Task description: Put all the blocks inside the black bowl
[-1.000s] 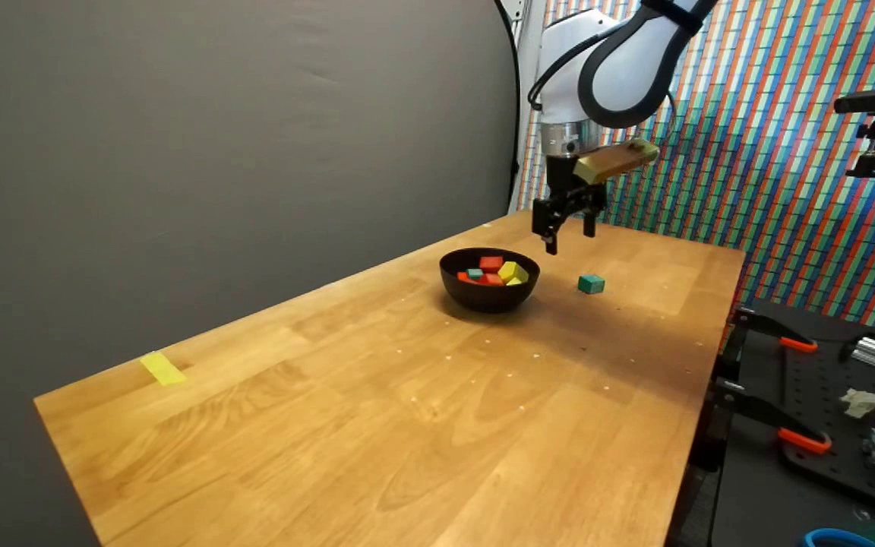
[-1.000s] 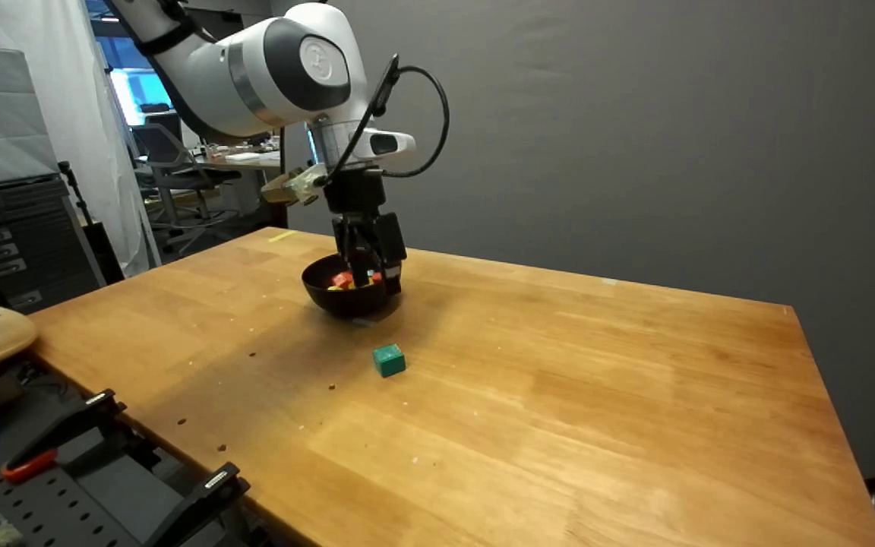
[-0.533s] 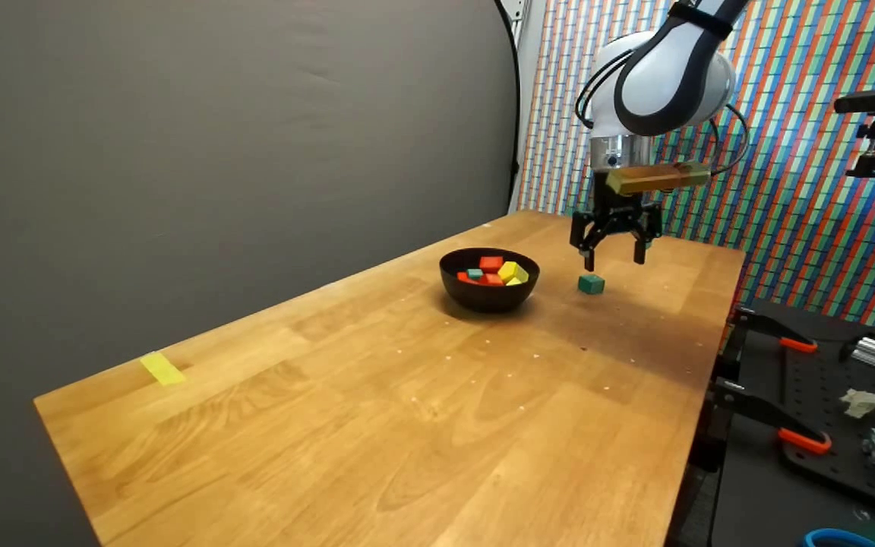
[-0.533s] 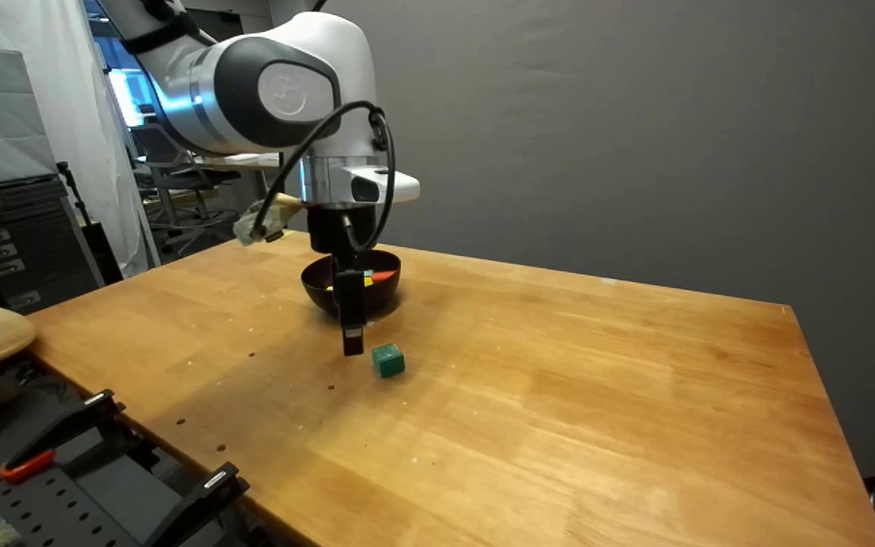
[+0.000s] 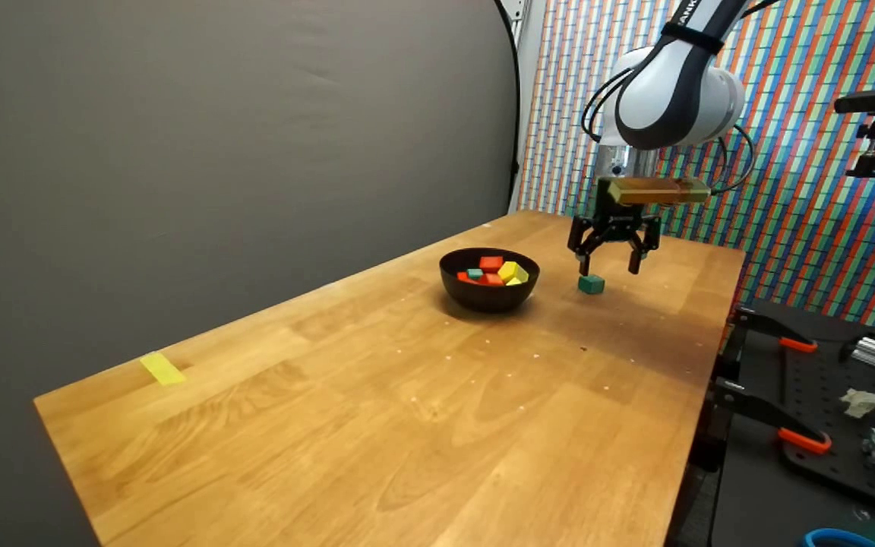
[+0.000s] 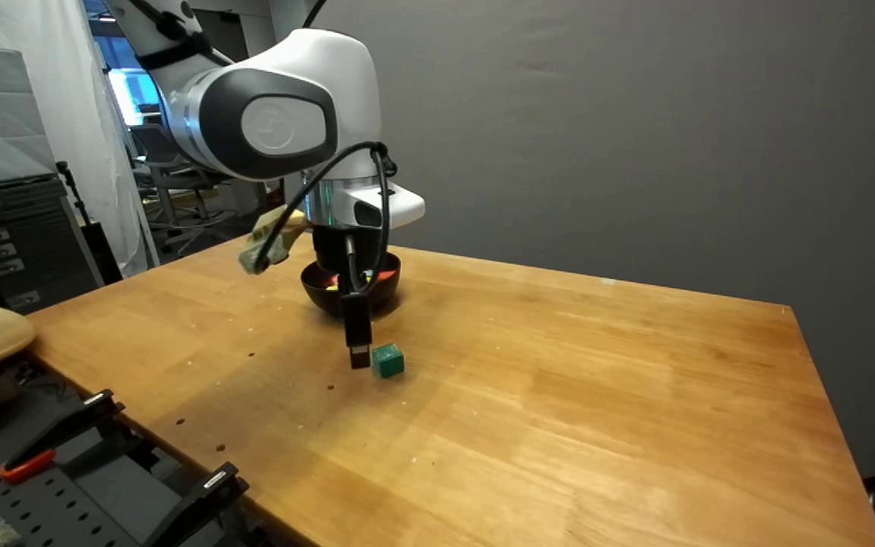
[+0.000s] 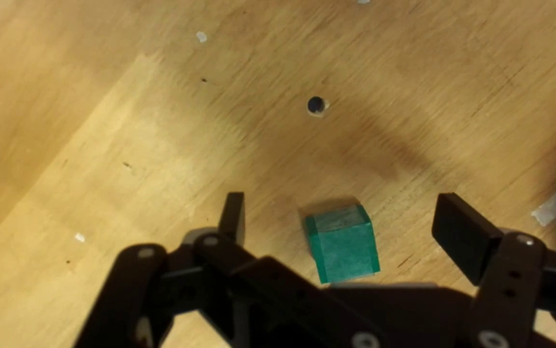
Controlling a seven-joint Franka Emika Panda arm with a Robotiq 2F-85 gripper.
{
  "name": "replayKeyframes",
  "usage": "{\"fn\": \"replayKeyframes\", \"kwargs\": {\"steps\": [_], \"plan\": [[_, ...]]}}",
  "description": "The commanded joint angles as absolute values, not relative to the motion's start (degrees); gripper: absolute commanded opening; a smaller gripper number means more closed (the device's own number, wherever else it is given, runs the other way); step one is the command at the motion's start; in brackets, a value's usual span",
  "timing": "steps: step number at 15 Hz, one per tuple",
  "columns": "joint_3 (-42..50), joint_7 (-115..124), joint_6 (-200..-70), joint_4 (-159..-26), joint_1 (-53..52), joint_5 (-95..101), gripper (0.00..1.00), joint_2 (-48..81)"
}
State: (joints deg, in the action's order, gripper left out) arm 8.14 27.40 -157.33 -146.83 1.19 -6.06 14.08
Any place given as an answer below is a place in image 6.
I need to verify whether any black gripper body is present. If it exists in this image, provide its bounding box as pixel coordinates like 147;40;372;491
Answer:
311;222;391;301

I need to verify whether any teal wooden block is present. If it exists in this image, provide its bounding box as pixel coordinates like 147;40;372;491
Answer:
370;345;408;383

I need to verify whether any black bowl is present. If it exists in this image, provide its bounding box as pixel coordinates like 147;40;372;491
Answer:
297;251;403;318

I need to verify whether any dark office chair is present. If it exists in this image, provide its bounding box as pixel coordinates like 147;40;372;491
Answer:
127;126;258;256

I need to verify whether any black leaning stand pole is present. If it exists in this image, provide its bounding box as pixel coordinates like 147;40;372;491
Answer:
50;159;124;288

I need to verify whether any bright blue window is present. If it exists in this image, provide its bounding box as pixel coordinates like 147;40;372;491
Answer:
85;8;173;130

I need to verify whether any white fabric curtain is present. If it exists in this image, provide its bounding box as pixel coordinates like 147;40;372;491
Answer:
0;0;162;276

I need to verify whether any black perforated board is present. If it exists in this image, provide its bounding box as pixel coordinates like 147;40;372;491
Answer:
0;368;258;547

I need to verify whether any black equipment case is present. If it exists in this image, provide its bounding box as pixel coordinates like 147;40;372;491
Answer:
0;172;105;317

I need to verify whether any gray backdrop panel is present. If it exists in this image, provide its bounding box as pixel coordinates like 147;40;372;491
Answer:
278;0;875;481

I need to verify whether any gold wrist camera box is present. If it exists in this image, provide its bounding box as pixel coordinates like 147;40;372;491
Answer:
238;208;311;276

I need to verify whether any black cable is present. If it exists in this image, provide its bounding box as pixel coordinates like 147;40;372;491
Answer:
251;139;400;297

